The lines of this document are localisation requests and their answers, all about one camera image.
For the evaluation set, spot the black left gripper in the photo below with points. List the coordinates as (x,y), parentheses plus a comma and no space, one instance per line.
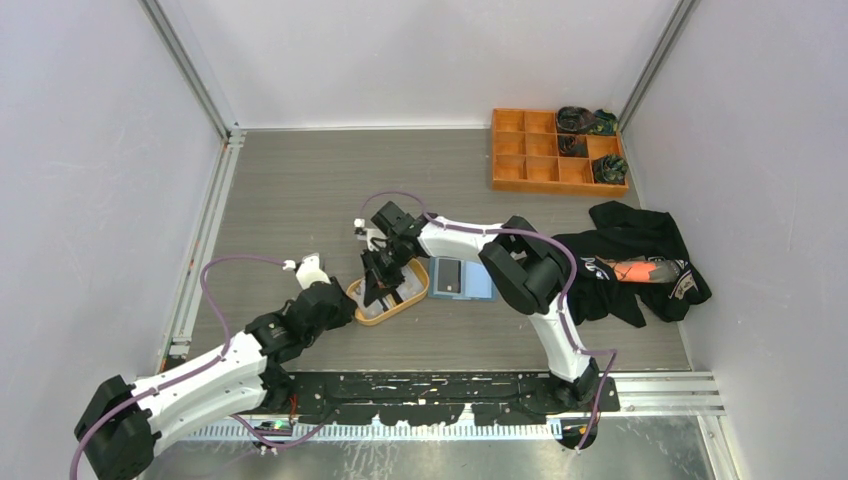
(345,309)

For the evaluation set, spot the green patterned rolled sock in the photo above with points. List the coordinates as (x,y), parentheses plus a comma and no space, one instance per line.
(605,124)

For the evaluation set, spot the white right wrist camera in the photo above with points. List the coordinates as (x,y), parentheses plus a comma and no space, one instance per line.
(373,238)

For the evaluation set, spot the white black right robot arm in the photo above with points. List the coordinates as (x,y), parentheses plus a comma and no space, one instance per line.
(532,273)

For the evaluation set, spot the orange compartment organizer box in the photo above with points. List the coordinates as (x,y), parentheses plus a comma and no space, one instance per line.
(525,157)

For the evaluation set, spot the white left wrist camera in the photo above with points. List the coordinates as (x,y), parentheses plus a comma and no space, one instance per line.
(308,270)

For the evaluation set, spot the blue leather card holder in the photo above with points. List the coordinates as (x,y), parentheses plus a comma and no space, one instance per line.
(476,283)

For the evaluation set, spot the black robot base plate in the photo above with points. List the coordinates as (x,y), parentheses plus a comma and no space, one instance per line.
(435,398)

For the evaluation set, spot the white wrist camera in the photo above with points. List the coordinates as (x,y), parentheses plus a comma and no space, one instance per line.
(373,238)
(308,270)

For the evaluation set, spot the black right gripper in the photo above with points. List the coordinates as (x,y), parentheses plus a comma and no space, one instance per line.
(377,284)

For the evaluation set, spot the white striped card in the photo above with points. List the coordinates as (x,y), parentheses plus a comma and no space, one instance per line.
(411,287)

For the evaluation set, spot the green black rolled sock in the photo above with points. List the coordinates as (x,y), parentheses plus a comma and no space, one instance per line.
(610,169)

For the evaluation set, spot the orange oval plastic tray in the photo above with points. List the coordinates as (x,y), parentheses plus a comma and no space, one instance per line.
(355,291)

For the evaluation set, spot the black t-shirt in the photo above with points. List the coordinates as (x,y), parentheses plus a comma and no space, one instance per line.
(632,258)

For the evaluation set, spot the aluminium frame rail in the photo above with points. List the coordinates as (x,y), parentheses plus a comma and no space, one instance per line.
(570,429)

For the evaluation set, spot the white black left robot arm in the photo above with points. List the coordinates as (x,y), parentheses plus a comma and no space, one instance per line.
(126,425)

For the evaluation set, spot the black sock in compartment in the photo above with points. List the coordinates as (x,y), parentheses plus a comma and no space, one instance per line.
(570,145)

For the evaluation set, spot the dark rolled sock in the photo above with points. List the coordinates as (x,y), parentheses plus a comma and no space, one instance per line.
(574,120)

